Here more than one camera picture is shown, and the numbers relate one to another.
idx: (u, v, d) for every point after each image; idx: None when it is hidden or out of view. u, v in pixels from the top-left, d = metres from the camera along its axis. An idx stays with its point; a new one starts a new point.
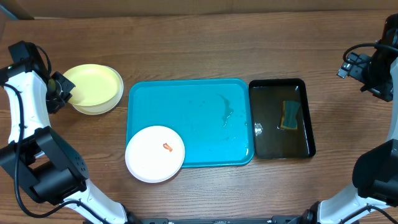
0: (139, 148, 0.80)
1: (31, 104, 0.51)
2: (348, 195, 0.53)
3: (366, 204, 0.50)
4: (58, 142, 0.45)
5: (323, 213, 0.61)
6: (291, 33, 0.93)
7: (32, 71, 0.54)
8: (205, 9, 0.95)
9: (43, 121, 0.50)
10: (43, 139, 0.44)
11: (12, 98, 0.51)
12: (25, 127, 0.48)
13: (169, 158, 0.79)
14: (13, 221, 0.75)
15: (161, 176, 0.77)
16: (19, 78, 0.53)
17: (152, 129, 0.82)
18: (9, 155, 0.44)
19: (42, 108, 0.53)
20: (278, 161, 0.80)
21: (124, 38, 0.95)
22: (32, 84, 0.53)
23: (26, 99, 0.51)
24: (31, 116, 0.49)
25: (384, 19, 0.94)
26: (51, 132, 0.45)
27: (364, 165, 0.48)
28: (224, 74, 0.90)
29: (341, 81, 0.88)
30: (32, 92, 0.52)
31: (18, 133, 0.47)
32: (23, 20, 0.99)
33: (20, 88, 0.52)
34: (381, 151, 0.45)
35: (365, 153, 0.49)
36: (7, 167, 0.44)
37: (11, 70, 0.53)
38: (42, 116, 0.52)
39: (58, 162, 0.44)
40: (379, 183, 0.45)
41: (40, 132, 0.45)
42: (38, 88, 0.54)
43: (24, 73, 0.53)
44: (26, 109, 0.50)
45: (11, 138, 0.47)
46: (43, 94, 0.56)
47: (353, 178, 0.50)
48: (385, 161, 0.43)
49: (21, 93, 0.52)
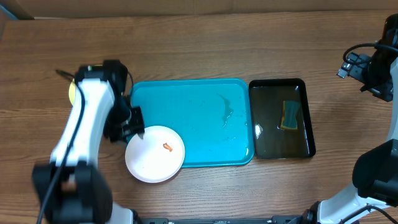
0: (140, 148, 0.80)
1: (88, 124, 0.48)
2: (348, 195, 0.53)
3: (366, 204, 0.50)
4: (95, 180, 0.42)
5: (323, 213, 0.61)
6: (291, 33, 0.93)
7: (107, 83, 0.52)
8: (206, 9, 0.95)
9: (90, 147, 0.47)
10: (81, 171, 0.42)
11: (78, 105, 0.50)
12: (72, 147, 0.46)
13: (170, 158, 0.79)
14: (13, 221, 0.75)
15: (161, 176, 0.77)
16: (92, 88, 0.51)
17: (153, 129, 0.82)
18: (46, 178, 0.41)
19: (97, 129, 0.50)
20: (278, 161, 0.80)
21: (124, 38, 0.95)
22: (100, 99, 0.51)
23: (87, 115, 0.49)
24: (81, 138, 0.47)
25: (384, 20, 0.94)
26: (92, 167, 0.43)
27: (364, 165, 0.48)
28: (224, 74, 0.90)
29: (341, 81, 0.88)
30: (94, 110, 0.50)
31: (63, 152, 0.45)
32: (23, 20, 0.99)
33: (87, 101, 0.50)
34: (382, 150, 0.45)
35: (365, 153, 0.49)
36: (38, 185, 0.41)
37: (90, 73, 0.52)
38: (93, 141, 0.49)
39: (86, 200, 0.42)
40: (379, 183, 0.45)
41: (82, 165, 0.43)
42: (102, 106, 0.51)
43: (99, 83, 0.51)
44: (82, 127, 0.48)
45: (55, 154, 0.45)
46: (104, 114, 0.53)
47: (353, 178, 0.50)
48: (385, 160, 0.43)
49: (86, 107, 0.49)
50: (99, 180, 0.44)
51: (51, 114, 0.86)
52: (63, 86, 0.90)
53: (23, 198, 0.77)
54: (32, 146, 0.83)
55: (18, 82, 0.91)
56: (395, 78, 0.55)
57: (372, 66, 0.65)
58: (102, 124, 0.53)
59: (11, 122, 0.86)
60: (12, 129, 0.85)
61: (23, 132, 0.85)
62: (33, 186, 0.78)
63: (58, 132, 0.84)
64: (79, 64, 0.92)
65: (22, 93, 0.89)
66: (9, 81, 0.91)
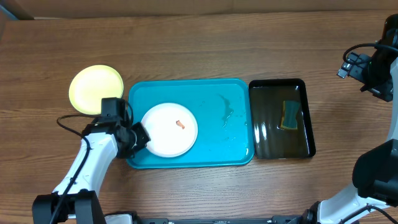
0: (152, 126, 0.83)
1: (92, 163, 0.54)
2: (348, 195, 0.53)
3: (367, 204, 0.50)
4: (94, 210, 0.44)
5: (323, 213, 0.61)
6: (291, 33, 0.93)
7: (111, 134, 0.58)
8: (206, 9, 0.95)
9: (91, 184, 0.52)
10: (81, 204, 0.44)
11: (83, 150, 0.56)
12: (74, 183, 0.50)
13: (183, 134, 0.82)
14: (13, 221, 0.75)
15: (174, 151, 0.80)
16: (97, 135, 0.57)
17: (163, 107, 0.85)
18: (46, 203, 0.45)
19: (99, 171, 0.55)
20: (278, 161, 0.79)
21: (124, 38, 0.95)
22: (104, 145, 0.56)
23: (91, 157, 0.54)
24: (85, 175, 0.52)
25: (383, 20, 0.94)
26: (92, 196, 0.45)
27: (364, 166, 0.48)
28: (224, 74, 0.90)
29: (341, 80, 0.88)
30: (100, 152, 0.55)
31: (65, 186, 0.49)
32: (23, 20, 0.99)
33: (93, 145, 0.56)
34: (382, 151, 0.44)
35: (365, 153, 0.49)
36: (40, 213, 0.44)
37: (95, 127, 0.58)
38: (95, 179, 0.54)
39: (82, 219, 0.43)
40: (379, 183, 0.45)
41: (84, 194, 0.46)
42: (106, 151, 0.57)
43: (104, 133, 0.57)
44: (86, 166, 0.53)
45: (58, 188, 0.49)
46: (108, 159, 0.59)
47: (354, 179, 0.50)
48: (385, 160, 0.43)
49: (91, 150, 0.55)
50: (99, 211, 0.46)
51: (51, 114, 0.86)
52: (63, 86, 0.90)
53: (23, 198, 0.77)
54: (32, 146, 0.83)
55: (18, 82, 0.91)
56: (395, 78, 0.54)
57: (372, 66, 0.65)
58: (104, 169, 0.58)
59: (11, 122, 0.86)
60: (12, 129, 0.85)
61: (23, 132, 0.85)
62: (33, 186, 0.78)
63: (57, 132, 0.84)
64: (79, 64, 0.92)
65: (22, 93, 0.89)
66: (9, 81, 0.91)
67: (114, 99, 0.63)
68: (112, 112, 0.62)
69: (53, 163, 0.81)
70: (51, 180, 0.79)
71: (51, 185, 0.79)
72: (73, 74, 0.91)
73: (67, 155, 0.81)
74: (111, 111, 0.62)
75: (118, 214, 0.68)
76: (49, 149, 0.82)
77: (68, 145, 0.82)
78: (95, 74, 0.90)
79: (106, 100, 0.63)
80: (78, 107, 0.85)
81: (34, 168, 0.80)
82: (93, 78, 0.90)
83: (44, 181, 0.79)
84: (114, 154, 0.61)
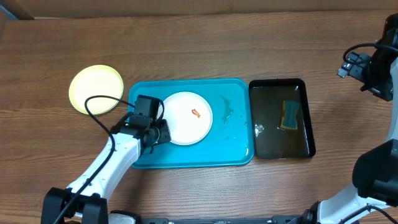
0: (171, 110, 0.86)
1: (112, 167, 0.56)
2: (348, 195, 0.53)
3: (366, 204, 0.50)
4: (101, 216, 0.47)
5: (323, 213, 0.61)
6: (291, 33, 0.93)
7: (138, 139, 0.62)
8: (206, 9, 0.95)
9: (106, 188, 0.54)
10: (92, 207, 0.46)
11: (107, 149, 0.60)
12: (89, 184, 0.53)
13: (199, 124, 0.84)
14: (13, 221, 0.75)
15: (189, 138, 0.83)
16: (124, 139, 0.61)
17: (178, 96, 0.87)
18: (58, 197, 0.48)
19: (116, 175, 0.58)
20: (278, 161, 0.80)
21: (124, 38, 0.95)
22: (127, 150, 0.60)
23: (112, 160, 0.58)
24: (102, 178, 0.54)
25: (383, 20, 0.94)
26: (103, 203, 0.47)
27: (365, 166, 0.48)
28: (224, 74, 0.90)
29: (341, 80, 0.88)
30: (122, 156, 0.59)
31: (80, 185, 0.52)
32: (23, 20, 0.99)
33: (117, 147, 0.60)
34: (382, 151, 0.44)
35: (365, 154, 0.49)
36: (51, 204, 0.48)
37: (125, 129, 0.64)
38: (111, 183, 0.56)
39: (88, 219, 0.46)
40: (379, 183, 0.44)
41: (96, 200, 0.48)
42: (127, 156, 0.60)
43: (131, 137, 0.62)
44: (105, 167, 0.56)
45: (74, 184, 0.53)
46: (127, 163, 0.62)
47: (354, 179, 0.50)
48: (386, 160, 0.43)
49: (114, 151, 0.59)
50: (105, 218, 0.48)
51: (51, 114, 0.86)
52: (63, 86, 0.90)
53: (22, 198, 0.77)
54: (32, 146, 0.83)
55: (19, 82, 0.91)
56: (395, 77, 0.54)
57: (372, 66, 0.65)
58: (122, 173, 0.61)
59: (11, 122, 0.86)
60: (12, 129, 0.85)
61: (23, 132, 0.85)
62: (33, 186, 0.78)
63: (57, 132, 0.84)
64: (79, 64, 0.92)
65: (22, 93, 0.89)
66: (9, 81, 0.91)
67: (150, 100, 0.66)
68: (145, 111, 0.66)
69: (53, 162, 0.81)
70: (51, 180, 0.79)
71: (51, 185, 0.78)
72: (73, 73, 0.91)
73: (67, 155, 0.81)
74: (143, 111, 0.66)
75: (123, 214, 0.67)
76: (50, 149, 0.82)
77: (68, 145, 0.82)
78: (96, 74, 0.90)
79: (142, 98, 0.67)
80: (78, 107, 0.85)
81: (33, 168, 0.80)
82: (93, 78, 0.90)
83: (45, 181, 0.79)
84: (135, 158, 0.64)
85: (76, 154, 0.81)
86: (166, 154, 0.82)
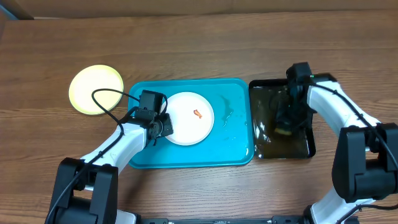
0: (173, 111, 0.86)
1: (122, 146, 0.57)
2: (336, 198, 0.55)
3: (356, 205, 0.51)
4: (113, 183, 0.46)
5: (318, 216, 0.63)
6: (291, 33, 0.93)
7: (144, 129, 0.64)
8: (206, 9, 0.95)
9: (116, 162, 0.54)
10: (104, 174, 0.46)
11: (115, 134, 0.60)
12: (102, 157, 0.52)
13: (199, 124, 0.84)
14: (13, 221, 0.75)
15: (191, 139, 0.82)
16: (132, 126, 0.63)
17: (180, 96, 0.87)
18: (71, 166, 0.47)
19: (124, 157, 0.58)
20: (278, 161, 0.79)
21: (124, 38, 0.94)
22: (135, 135, 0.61)
23: (122, 140, 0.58)
24: (112, 152, 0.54)
25: (383, 20, 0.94)
26: (115, 170, 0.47)
27: (338, 173, 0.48)
28: (224, 74, 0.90)
29: (341, 80, 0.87)
30: (130, 138, 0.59)
31: (92, 157, 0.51)
32: (23, 20, 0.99)
33: (126, 132, 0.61)
34: (341, 145, 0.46)
35: (336, 157, 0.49)
36: (64, 172, 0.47)
37: (132, 121, 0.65)
38: (118, 162, 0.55)
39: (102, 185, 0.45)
40: (359, 178, 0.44)
41: (108, 168, 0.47)
42: (134, 142, 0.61)
43: (138, 126, 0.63)
44: (115, 145, 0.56)
45: (85, 157, 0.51)
46: (134, 150, 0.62)
47: (337, 189, 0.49)
48: (348, 150, 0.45)
49: (124, 134, 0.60)
50: (115, 188, 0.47)
51: (51, 114, 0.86)
52: (63, 86, 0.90)
53: (22, 198, 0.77)
54: (32, 146, 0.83)
55: (19, 82, 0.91)
56: (316, 104, 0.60)
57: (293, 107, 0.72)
58: (127, 160, 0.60)
59: (11, 122, 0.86)
60: (12, 129, 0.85)
61: (23, 132, 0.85)
62: (33, 186, 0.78)
63: (57, 132, 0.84)
64: (79, 64, 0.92)
65: (22, 93, 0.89)
66: (9, 81, 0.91)
67: (154, 94, 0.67)
68: (150, 106, 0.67)
69: (53, 162, 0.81)
70: (51, 180, 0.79)
71: (51, 185, 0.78)
72: (73, 74, 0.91)
73: (67, 155, 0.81)
74: (148, 105, 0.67)
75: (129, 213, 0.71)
76: (50, 149, 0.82)
77: (68, 145, 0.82)
78: (95, 74, 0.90)
79: (147, 93, 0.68)
80: (78, 107, 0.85)
81: (33, 168, 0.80)
82: (93, 78, 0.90)
83: (44, 181, 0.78)
84: (140, 147, 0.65)
85: (76, 154, 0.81)
86: (166, 154, 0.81)
